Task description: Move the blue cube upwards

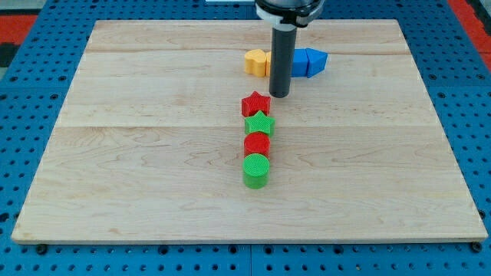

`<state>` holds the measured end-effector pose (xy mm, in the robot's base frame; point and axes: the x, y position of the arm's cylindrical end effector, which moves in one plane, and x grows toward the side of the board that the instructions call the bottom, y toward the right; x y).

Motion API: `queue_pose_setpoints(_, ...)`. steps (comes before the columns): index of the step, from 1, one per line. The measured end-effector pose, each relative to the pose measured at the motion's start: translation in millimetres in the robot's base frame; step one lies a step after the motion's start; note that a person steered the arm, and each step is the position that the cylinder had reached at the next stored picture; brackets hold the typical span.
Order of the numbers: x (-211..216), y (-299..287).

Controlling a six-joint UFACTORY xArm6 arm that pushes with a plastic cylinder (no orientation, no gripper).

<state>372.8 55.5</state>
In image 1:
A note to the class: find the red cylinder block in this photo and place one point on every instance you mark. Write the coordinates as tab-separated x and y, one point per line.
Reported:
256	142

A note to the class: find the green star block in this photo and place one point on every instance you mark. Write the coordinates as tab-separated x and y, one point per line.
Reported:
260	123

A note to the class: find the yellow block behind rod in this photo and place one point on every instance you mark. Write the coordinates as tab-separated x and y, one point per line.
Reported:
267	63

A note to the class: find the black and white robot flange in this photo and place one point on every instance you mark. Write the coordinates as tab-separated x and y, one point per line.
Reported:
289	13

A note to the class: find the yellow heart block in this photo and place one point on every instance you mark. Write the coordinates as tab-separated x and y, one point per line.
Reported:
255	62

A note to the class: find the green cylinder block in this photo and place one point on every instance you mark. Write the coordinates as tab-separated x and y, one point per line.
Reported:
255	168

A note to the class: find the blue triangular prism block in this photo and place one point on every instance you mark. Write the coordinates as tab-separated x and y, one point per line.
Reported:
316	61

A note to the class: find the red star block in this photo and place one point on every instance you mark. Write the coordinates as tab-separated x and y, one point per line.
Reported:
254	103

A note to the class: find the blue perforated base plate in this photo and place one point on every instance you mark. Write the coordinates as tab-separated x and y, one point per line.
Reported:
38	78

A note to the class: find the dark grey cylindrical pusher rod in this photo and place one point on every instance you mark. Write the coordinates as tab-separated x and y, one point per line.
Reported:
283	49

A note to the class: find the light wooden board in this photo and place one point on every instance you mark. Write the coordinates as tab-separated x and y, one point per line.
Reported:
148	146

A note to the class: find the blue cube block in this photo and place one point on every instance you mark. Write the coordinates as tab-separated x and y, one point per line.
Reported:
300	63

